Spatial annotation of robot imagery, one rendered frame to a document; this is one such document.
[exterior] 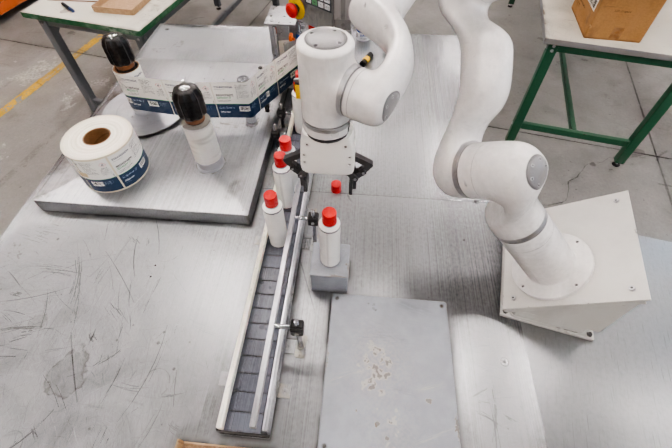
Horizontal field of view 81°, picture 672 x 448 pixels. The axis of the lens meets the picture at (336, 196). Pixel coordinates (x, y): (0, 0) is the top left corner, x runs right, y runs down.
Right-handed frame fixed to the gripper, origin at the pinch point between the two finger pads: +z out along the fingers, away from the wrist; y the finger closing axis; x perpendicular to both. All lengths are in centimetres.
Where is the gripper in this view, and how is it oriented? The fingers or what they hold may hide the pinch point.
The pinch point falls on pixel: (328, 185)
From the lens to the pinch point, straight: 79.5
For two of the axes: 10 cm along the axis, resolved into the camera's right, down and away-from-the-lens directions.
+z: 0.0, 6.3, 7.7
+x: -0.8, 7.7, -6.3
